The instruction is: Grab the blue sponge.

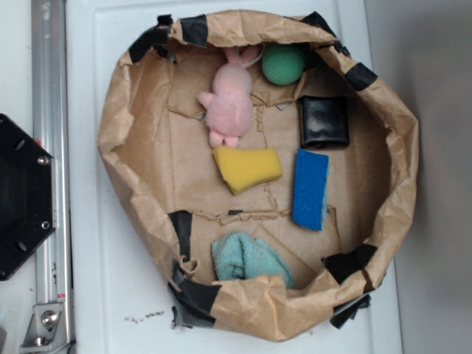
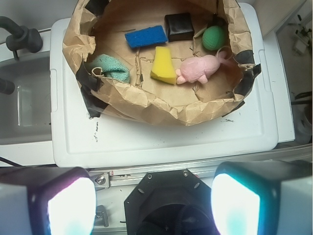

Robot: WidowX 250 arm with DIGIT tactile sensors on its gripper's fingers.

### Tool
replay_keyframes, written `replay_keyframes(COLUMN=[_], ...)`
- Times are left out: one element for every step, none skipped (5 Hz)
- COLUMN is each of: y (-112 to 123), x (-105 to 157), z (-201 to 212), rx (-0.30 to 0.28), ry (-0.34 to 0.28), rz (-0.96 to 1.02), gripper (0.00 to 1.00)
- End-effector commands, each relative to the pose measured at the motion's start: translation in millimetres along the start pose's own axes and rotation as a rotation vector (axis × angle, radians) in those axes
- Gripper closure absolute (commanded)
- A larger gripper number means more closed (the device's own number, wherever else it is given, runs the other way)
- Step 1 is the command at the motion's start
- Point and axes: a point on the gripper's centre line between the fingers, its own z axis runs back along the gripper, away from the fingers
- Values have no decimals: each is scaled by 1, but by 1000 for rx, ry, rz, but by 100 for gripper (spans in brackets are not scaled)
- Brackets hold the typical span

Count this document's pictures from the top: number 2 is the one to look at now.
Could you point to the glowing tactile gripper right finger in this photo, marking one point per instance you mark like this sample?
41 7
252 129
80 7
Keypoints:
270 197

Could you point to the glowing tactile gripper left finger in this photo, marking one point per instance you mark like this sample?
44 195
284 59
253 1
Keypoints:
46 201

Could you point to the yellow wedge sponge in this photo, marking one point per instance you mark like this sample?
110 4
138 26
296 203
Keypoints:
162 67

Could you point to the blue rectangular sponge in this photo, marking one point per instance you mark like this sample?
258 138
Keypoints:
146 37

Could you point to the white plastic bin lid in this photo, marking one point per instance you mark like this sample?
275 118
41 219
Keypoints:
107 141

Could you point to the clear plastic storage bin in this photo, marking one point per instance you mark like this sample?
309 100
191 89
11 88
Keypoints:
25 113

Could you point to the pink plush pig toy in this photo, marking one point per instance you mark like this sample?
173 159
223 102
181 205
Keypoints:
199 69

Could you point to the crumpled brown paper bag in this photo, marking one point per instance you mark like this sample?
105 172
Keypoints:
99 26

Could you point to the teal knitted cloth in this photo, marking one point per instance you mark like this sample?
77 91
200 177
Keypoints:
107 66

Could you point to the green knitted ball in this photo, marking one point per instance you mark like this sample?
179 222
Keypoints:
213 38

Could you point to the black square block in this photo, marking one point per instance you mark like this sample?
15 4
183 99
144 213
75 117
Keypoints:
179 27

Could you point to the aluminium extrusion rail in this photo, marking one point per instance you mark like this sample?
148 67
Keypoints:
121 176

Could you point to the black octagonal mount plate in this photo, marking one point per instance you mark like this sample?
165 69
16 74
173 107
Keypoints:
170 203

